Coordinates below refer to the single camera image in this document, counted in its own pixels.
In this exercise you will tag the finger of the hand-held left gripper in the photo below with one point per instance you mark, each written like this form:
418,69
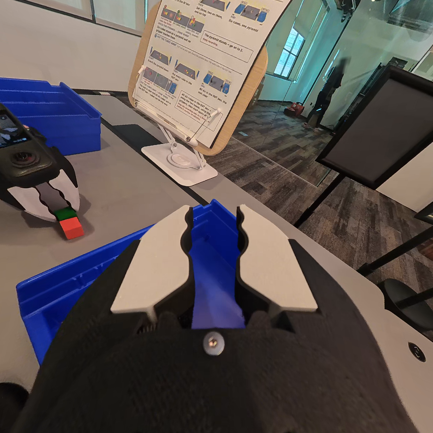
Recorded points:
27,199
69,189

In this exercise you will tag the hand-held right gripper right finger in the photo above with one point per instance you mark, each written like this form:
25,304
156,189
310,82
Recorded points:
274,270

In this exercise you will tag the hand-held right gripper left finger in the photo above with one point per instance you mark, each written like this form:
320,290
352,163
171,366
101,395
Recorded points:
155,270

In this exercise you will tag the green wooden cube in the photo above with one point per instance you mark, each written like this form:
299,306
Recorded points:
65,213

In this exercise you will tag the orange wooden cube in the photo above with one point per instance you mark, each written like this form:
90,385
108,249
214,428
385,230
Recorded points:
71,228

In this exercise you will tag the blue plastic storage bin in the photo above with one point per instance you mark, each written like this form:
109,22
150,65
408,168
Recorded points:
67,287
67,121

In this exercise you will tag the black framed floor sign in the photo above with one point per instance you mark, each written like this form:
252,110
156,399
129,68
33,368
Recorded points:
402,301
382,128

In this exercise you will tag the red floor fan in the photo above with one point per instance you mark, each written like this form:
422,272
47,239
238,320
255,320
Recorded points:
294,110

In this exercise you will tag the black desk grommet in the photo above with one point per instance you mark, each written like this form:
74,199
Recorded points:
416,351

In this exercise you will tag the stacked cardboard boxes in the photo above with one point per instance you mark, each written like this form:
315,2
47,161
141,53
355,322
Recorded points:
257,96

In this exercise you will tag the printed instruction sheet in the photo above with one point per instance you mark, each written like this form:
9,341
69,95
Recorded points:
203,67

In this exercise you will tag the dark framed glass window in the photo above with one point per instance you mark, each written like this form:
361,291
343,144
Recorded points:
289,54

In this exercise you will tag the black metal shelf rack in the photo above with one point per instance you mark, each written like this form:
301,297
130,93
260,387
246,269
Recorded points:
397,64

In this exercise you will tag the glass window white frame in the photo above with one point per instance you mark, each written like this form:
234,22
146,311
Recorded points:
101,13

